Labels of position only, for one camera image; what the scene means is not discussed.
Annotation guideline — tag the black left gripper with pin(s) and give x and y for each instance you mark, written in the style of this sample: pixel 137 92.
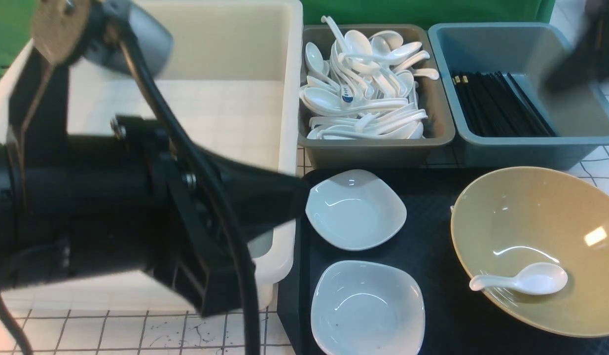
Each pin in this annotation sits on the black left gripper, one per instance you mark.
pixel 100 206

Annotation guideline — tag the white square dish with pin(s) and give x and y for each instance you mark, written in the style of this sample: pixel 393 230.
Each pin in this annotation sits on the white square dish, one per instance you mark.
pixel 355 210
pixel 366 308

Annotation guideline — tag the white square dish front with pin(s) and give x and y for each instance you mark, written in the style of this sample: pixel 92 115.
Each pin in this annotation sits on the white square dish front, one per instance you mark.
pixel 366 308

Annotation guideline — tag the yellow noodle bowl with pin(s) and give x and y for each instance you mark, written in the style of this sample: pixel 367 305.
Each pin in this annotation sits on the yellow noodle bowl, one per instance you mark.
pixel 513 217

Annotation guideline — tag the white soup spoon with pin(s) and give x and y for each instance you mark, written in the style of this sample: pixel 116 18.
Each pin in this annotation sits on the white soup spoon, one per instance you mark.
pixel 537 279

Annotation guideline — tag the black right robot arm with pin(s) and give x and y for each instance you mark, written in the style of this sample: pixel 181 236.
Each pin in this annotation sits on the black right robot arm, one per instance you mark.
pixel 588 63

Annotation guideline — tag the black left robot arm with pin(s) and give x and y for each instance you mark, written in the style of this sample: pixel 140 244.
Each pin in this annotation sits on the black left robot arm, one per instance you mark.
pixel 115 34

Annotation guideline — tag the stack of white dishes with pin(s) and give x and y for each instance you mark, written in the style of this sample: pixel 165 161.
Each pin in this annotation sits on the stack of white dishes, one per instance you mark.
pixel 261 245

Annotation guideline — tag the large white plastic tub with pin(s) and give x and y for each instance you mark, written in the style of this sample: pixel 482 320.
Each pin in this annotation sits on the large white plastic tub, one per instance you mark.
pixel 231 82

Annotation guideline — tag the green backdrop cloth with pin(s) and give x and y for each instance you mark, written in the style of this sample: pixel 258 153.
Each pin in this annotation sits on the green backdrop cloth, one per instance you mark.
pixel 15 15

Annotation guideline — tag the grey-brown spoon bin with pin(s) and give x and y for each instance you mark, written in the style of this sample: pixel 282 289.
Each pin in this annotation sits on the grey-brown spoon bin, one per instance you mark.
pixel 439 129

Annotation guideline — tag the pile of white spoons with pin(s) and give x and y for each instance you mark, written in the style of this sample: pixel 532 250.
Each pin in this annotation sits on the pile of white spoons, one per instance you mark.
pixel 367 88

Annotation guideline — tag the black textured serving tray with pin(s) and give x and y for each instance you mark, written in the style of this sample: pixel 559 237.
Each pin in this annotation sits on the black textured serving tray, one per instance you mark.
pixel 458 321

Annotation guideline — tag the bundle of black chopsticks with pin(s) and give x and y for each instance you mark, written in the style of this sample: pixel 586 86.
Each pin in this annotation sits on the bundle of black chopsticks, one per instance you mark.
pixel 495 106

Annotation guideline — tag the blue-grey chopstick bin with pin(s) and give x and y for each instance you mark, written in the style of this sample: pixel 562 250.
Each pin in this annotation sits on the blue-grey chopstick bin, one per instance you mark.
pixel 527 51

